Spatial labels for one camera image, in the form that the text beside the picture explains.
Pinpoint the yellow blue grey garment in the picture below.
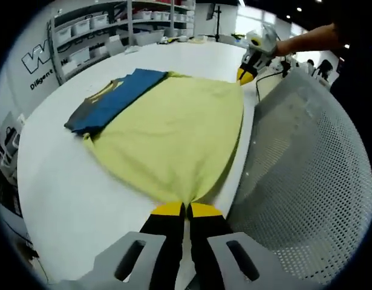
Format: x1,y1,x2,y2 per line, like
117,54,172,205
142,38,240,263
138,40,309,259
64,68,246,212

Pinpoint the black monitor on stand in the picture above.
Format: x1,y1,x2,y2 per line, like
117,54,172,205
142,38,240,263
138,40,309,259
204,2,224,42

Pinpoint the grey metal shelving unit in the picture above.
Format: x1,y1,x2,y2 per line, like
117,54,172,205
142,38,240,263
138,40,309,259
48,0,195,85

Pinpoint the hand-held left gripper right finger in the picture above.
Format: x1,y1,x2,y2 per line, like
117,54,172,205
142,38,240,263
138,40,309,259
187,201,289,290

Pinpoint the white wire rack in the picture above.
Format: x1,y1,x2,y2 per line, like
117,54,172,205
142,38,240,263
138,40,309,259
0,124,22,170

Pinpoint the small white yellow device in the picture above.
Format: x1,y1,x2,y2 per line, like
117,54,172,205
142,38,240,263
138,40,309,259
160,36,190,44

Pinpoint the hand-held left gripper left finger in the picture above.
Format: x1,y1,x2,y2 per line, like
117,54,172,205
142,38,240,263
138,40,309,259
93,201,186,290

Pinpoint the grey mesh chair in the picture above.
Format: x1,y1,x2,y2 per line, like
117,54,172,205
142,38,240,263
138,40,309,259
226,68,372,286

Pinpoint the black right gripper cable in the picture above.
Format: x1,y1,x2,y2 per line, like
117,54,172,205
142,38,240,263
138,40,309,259
254,70,291,101

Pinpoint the row of white storage boxes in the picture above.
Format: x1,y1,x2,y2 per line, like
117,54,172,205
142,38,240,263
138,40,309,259
54,10,194,71

